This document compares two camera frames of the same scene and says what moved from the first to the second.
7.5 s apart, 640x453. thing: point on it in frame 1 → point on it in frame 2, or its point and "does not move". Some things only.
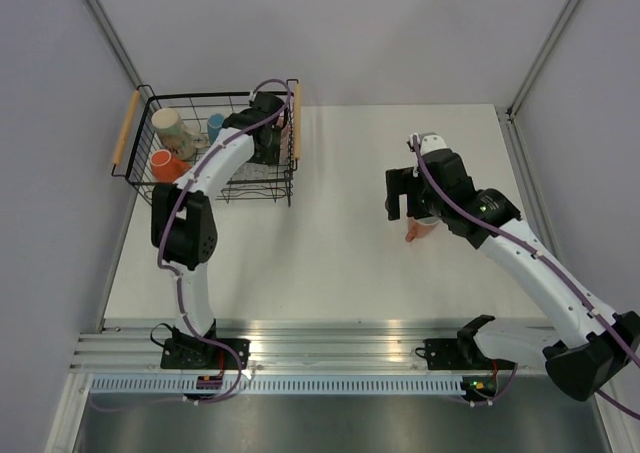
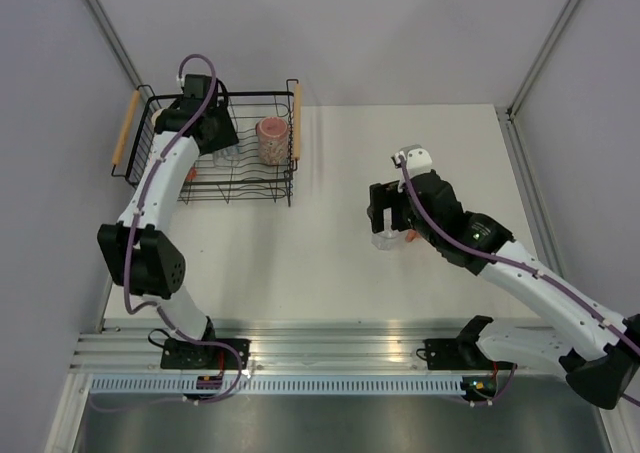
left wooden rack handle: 125,128 does not move
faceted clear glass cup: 256,171 → 386,240
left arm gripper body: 270,154 → 224,131
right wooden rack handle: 297,121 does not move
